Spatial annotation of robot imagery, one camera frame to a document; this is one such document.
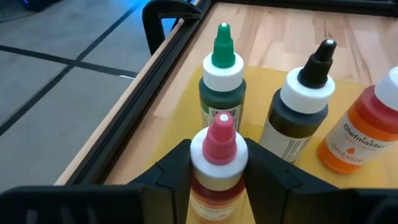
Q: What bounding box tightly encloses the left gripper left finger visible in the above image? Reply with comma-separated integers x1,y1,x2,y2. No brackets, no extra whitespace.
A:
0,139,192,224

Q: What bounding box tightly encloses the large black cap bottle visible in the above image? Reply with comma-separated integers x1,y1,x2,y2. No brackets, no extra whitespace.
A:
258,39,338,164

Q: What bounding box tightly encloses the large green cap bottle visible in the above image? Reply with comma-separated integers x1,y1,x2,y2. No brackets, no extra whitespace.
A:
198,22,248,133

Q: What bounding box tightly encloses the black table clamp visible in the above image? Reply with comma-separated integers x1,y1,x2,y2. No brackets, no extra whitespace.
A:
142,0,203,56

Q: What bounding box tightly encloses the large orange cap bottle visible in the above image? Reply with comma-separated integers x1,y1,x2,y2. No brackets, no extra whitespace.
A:
317,65,398,175

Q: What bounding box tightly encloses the black metal table frame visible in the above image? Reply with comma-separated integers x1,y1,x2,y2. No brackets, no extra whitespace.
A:
65,0,398,187

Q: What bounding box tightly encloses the yellow plastic tray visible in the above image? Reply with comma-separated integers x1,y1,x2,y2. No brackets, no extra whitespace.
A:
146,63,398,224

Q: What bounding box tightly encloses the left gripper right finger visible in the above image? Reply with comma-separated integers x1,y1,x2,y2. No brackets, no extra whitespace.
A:
244,138,398,224

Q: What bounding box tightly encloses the large pink cap bottle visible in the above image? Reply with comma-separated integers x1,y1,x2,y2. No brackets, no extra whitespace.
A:
188,111,249,224

